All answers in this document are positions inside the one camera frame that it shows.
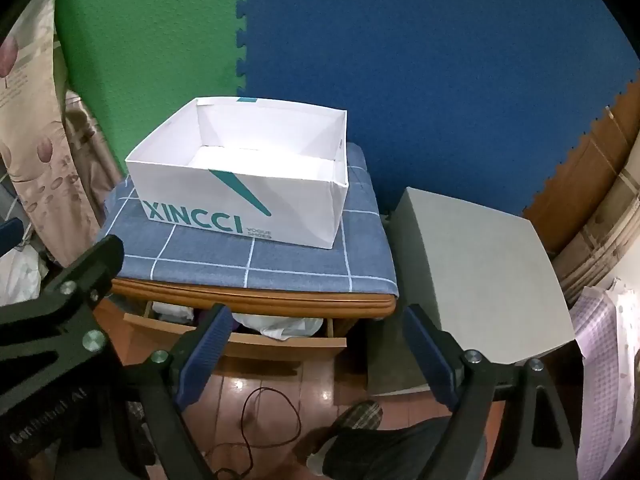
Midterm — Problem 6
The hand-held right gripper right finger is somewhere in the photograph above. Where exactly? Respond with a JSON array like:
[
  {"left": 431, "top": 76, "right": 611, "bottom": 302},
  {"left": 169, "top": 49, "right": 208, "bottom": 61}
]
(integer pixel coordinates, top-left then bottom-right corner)
[{"left": 402, "top": 304, "right": 586, "bottom": 480}]

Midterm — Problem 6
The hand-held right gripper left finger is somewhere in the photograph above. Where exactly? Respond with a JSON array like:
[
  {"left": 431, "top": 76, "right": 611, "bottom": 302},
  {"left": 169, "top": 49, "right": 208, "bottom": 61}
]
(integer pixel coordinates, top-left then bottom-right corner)
[{"left": 125, "top": 304, "right": 234, "bottom": 480}]

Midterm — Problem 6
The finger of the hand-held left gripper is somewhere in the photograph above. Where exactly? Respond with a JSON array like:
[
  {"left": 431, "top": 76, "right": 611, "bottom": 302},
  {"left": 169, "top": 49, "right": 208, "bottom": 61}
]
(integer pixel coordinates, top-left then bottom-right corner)
[
  {"left": 0, "top": 236, "right": 125, "bottom": 413},
  {"left": 0, "top": 217, "right": 24, "bottom": 259}
]

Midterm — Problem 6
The white underwear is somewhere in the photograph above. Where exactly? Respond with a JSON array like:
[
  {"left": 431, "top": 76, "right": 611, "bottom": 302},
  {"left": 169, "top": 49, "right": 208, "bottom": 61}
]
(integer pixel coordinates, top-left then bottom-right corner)
[
  {"left": 151, "top": 302, "right": 194, "bottom": 324},
  {"left": 232, "top": 312, "right": 323, "bottom": 341}
]

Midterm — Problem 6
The white shoe box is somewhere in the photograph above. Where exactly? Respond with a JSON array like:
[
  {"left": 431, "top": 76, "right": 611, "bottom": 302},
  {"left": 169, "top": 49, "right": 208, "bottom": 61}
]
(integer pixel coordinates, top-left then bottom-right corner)
[{"left": 125, "top": 96, "right": 349, "bottom": 250}]

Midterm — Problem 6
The white floral quilt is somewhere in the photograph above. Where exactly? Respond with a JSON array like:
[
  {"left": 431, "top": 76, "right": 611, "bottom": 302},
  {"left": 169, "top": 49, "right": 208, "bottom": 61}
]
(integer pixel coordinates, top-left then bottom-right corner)
[{"left": 0, "top": 245, "right": 43, "bottom": 306}]

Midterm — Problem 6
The wooden nightstand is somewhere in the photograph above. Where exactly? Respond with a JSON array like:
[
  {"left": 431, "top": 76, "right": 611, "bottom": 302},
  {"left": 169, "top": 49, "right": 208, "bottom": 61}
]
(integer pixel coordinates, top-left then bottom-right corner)
[{"left": 107, "top": 277, "right": 398, "bottom": 378}]

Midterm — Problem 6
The beige floral cloth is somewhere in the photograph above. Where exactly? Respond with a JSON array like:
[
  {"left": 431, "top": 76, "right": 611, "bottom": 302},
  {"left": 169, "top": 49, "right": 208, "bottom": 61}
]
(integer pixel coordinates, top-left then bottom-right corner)
[{"left": 0, "top": 0, "right": 101, "bottom": 266}]

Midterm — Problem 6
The grey box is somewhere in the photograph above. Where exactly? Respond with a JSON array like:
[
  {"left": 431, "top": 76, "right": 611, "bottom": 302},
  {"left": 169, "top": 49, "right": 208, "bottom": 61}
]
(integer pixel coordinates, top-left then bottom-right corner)
[{"left": 367, "top": 186, "right": 576, "bottom": 396}]

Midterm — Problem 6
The tan cloth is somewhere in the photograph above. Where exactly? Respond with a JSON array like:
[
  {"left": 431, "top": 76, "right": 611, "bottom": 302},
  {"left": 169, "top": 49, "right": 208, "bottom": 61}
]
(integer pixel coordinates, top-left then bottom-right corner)
[{"left": 64, "top": 90, "right": 123, "bottom": 221}]

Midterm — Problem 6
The blue checkered cloth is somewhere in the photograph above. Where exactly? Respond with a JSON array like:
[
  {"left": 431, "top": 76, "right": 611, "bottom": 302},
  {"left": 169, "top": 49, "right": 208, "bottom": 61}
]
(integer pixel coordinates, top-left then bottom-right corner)
[{"left": 97, "top": 142, "right": 401, "bottom": 297}]

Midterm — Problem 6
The purple patterned cloth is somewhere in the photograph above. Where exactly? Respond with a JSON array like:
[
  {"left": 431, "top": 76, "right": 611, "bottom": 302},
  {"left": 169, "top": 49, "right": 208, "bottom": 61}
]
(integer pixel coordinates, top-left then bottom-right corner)
[{"left": 570, "top": 277, "right": 640, "bottom": 480}]

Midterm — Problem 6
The green foam mat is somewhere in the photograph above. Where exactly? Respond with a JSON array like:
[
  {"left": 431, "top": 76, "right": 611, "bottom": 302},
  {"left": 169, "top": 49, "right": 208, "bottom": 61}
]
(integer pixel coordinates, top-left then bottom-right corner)
[{"left": 54, "top": 0, "right": 251, "bottom": 181}]

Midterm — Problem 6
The blue foam mat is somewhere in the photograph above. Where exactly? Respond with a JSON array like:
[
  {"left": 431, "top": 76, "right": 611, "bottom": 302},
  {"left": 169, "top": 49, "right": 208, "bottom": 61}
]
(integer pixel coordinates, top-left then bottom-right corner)
[{"left": 235, "top": 0, "right": 640, "bottom": 216}]

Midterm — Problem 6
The black cable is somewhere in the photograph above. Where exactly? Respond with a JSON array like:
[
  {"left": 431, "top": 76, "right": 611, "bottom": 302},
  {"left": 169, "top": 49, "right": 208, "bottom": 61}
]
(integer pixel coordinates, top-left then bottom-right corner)
[{"left": 220, "top": 386, "right": 302, "bottom": 480}]

